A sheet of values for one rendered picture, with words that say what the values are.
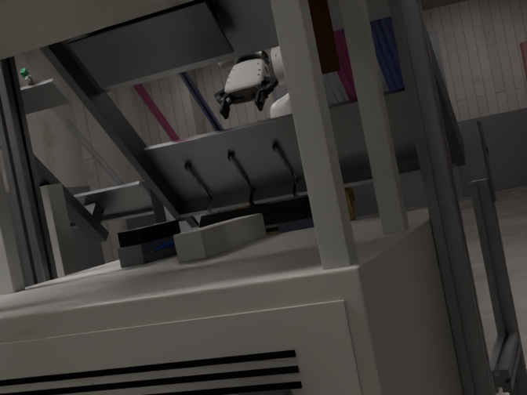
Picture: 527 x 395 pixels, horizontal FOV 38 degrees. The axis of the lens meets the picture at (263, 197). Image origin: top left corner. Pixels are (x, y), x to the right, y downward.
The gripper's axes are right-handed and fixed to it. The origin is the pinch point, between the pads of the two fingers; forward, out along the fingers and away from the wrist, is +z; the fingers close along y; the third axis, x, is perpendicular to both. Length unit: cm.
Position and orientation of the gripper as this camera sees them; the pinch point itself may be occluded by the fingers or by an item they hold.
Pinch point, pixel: (241, 108)
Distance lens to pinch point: 182.1
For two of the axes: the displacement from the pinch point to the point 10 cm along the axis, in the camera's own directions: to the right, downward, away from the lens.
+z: -1.3, 7.5, -6.5
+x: -3.9, -6.4, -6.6
